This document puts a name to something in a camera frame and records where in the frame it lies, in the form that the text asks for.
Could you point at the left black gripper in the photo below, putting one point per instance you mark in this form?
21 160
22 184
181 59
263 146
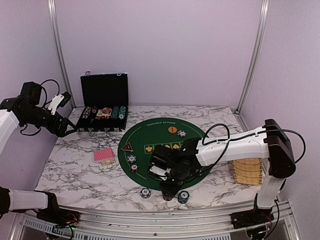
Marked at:
60 131

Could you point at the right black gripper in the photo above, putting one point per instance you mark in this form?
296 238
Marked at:
169 190

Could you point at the brown chip stack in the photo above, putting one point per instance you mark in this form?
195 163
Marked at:
167 198

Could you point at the teal chip stack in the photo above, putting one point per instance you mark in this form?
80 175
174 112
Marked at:
183 197

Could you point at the red playing card deck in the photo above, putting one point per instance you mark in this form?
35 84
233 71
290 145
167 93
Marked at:
104 156

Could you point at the orange round dealer button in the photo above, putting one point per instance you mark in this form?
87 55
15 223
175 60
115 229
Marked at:
172 129

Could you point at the triangular all-in button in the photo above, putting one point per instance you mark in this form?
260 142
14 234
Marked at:
127 148

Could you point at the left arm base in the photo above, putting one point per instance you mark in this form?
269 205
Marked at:
61 218

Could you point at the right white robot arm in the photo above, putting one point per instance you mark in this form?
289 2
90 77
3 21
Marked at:
196 156

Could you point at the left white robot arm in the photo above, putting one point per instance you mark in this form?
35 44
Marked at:
22 111

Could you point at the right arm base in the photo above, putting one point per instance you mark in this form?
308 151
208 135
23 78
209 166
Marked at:
249 218

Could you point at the blue beige chips in case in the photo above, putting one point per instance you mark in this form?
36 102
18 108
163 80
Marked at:
86 112

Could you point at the brown hundred chips in case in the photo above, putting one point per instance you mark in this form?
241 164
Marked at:
94 109

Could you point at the card deck in case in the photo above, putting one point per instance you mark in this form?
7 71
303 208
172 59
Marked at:
100 115

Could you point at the black poker chip case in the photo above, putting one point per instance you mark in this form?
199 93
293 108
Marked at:
104 91

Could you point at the green chip row in case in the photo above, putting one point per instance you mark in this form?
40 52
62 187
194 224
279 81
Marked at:
114 113

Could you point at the teal chip row in case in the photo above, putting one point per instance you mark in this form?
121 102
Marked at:
122 112

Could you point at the round green poker mat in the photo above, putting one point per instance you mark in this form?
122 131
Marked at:
145 136

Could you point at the woven bamboo mat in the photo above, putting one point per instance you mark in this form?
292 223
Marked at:
248 171

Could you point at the chrome case handle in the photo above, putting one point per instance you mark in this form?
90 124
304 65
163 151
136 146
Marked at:
97 133

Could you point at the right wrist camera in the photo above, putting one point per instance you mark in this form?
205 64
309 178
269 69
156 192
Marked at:
161 173

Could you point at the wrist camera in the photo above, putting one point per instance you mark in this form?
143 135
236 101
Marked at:
161 173
59 100

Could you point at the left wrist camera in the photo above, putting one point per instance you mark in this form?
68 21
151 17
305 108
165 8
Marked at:
59 100

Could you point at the left aluminium frame post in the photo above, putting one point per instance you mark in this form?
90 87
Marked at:
58 45

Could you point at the aluminium frame post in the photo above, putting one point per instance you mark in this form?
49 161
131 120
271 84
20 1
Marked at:
261 28
58 45

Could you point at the front aluminium rail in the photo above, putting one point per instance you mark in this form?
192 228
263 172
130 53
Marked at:
195 224

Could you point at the right aluminium frame post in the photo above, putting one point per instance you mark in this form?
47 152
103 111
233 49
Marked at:
261 28

